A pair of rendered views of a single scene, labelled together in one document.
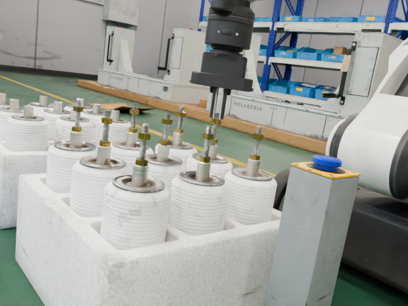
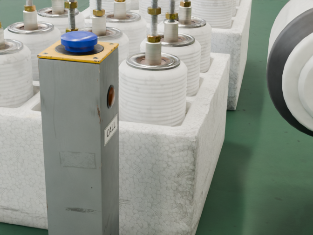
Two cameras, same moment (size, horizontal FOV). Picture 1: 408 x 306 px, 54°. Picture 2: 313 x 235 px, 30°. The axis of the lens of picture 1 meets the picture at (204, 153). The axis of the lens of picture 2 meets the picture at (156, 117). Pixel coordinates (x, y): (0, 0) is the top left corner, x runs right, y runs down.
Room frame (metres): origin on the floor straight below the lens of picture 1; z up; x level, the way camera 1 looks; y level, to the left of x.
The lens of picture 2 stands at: (0.25, -0.72, 0.50)
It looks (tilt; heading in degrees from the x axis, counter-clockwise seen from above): 23 degrees down; 54
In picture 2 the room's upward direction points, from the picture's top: 1 degrees clockwise
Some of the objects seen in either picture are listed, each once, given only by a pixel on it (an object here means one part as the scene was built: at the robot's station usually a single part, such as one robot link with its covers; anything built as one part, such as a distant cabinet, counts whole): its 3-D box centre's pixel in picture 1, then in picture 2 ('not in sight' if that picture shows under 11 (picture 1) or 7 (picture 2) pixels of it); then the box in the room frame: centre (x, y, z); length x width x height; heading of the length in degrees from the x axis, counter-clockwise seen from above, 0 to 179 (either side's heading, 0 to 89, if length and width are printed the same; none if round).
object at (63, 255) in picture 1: (152, 241); (100, 125); (0.72, 0.07, 0.09); 0.39 x 0.39 x 0.18; 41
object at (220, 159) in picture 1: (210, 158); (170, 39); (0.80, -0.01, 0.25); 0.08 x 0.08 x 0.01
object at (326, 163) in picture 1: (326, 164); (79, 44); (0.55, -0.17, 0.32); 0.04 x 0.04 x 0.02
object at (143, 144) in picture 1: (142, 149); not in sight; (0.55, 0.09, 0.30); 0.01 x 0.01 x 0.08
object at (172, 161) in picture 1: (162, 160); (98, 33); (0.72, 0.07, 0.25); 0.08 x 0.08 x 0.01
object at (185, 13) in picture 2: (177, 139); (185, 15); (0.89, 0.06, 0.26); 0.02 x 0.02 x 0.03
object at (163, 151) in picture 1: (163, 153); (98, 25); (0.72, 0.07, 0.26); 0.02 x 0.02 x 0.03
